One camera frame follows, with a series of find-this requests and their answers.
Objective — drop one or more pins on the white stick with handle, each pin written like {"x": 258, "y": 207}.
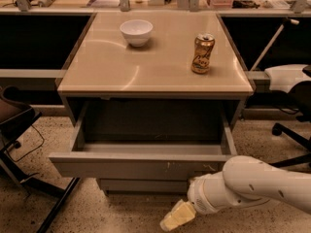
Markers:
{"x": 285, "y": 22}

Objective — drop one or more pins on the dark chair left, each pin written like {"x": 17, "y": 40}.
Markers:
{"x": 15, "y": 118}

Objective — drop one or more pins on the gold soda can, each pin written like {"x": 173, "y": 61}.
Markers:
{"x": 203, "y": 46}

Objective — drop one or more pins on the yellow foam padded gripper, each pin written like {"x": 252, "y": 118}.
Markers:
{"x": 198, "y": 194}

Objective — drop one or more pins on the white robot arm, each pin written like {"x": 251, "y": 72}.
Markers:
{"x": 244, "y": 182}

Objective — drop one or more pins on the white ceramic bowl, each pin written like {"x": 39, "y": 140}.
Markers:
{"x": 136, "y": 32}

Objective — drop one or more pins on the beige top drawer cabinet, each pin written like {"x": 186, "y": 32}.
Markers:
{"x": 106, "y": 67}

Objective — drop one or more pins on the grey top drawer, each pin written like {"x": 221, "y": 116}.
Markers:
{"x": 147, "y": 140}

